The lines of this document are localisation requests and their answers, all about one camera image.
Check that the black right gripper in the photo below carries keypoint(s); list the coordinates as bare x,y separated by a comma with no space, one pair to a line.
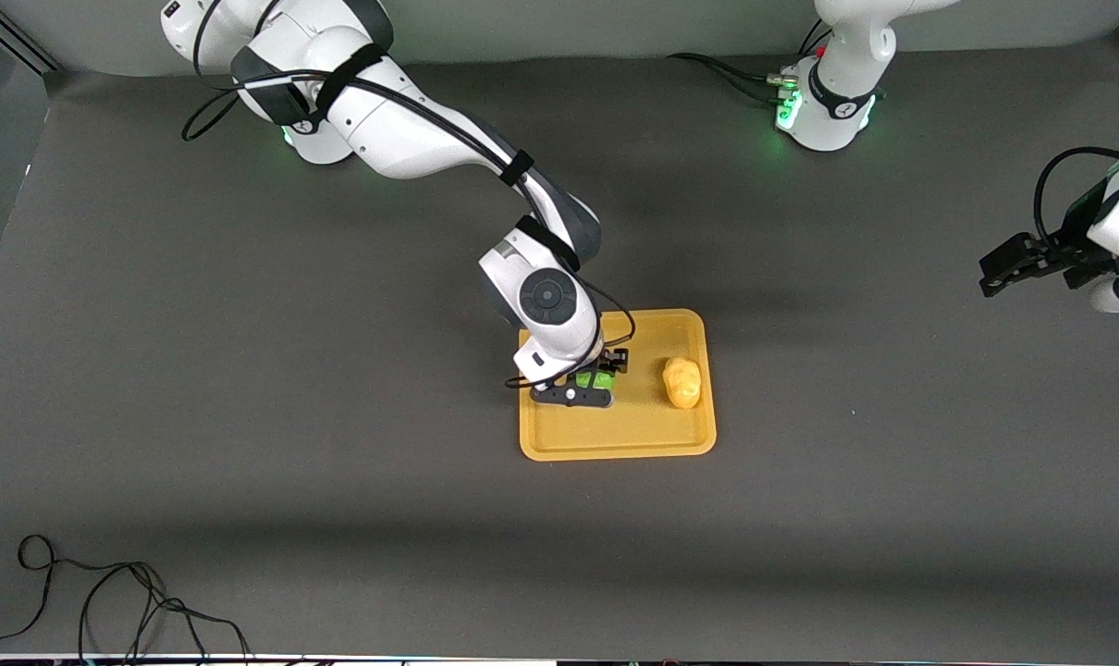
615,360

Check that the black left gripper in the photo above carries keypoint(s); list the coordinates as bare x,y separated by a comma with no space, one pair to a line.
1066,250

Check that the green apple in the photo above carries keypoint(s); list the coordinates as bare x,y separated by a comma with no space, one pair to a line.
596,379

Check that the yellow potato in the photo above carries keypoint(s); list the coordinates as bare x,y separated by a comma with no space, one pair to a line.
682,382

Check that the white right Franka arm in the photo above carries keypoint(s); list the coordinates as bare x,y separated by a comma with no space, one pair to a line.
384,148

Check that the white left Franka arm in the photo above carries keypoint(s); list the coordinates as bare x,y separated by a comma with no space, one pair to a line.
837,120

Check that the yellow plastic tray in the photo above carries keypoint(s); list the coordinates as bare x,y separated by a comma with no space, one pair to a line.
633,430

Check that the dark grey table mat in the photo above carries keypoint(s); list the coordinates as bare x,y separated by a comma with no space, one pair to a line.
245,370

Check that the black aluminium frame rail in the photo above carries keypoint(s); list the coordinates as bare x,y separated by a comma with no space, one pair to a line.
14,42

